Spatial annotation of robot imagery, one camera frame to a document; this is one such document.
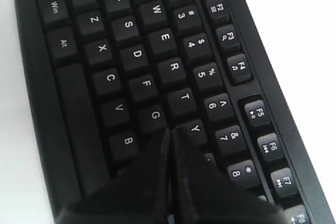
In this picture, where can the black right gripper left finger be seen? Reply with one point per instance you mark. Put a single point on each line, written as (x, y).
(138, 195)

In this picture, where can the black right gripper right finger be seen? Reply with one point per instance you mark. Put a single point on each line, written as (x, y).
(202, 194)

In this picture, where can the black Acer keyboard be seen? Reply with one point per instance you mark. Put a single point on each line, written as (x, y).
(103, 75)

